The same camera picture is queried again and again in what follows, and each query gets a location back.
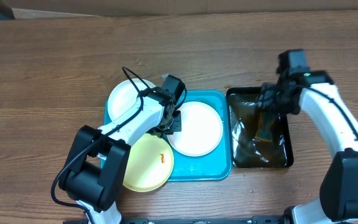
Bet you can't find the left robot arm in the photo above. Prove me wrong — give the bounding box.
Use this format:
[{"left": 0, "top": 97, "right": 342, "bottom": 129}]
[{"left": 51, "top": 75, "right": 186, "bottom": 223}]

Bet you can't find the green yellow sponge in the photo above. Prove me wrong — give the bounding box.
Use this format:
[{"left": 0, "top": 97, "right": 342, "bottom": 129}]
[{"left": 254, "top": 112, "right": 279, "bottom": 142}]

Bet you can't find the black water tray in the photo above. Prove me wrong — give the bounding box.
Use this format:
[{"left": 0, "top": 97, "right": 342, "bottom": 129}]
[{"left": 226, "top": 87, "right": 294, "bottom": 168}]

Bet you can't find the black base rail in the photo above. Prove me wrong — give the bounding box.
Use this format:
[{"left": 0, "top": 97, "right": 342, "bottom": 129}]
[{"left": 62, "top": 214, "right": 341, "bottom": 224}]

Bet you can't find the white plate with stain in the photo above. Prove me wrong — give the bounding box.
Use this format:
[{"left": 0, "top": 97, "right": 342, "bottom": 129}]
[{"left": 167, "top": 101, "right": 223, "bottom": 157}]

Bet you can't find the yellow plate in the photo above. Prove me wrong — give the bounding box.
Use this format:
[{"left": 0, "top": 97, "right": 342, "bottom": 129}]
[{"left": 123, "top": 134, "right": 174, "bottom": 192}]

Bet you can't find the cardboard panel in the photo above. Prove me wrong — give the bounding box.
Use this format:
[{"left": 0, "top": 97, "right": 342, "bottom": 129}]
[{"left": 4, "top": 0, "right": 358, "bottom": 16}]

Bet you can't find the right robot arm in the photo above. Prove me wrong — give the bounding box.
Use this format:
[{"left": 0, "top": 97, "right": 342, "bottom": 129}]
[{"left": 257, "top": 49, "right": 358, "bottom": 224}]

